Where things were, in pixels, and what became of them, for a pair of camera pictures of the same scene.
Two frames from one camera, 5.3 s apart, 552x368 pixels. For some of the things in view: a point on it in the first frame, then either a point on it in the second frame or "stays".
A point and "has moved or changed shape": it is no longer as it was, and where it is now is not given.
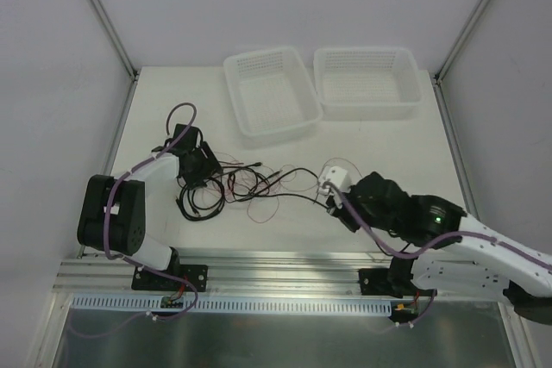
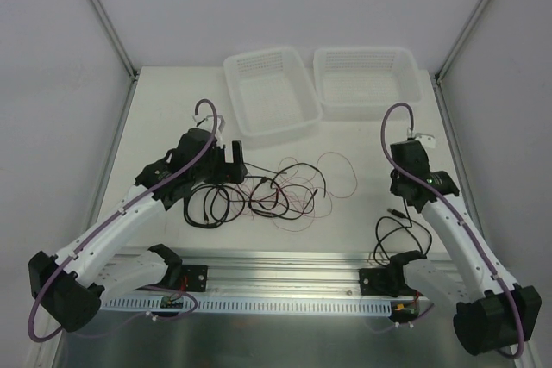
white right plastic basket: [366, 83] stays
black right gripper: [345, 211] → [410, 151]
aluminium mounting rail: [237, 271] stays
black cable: [204, 200] has moved or changed shape
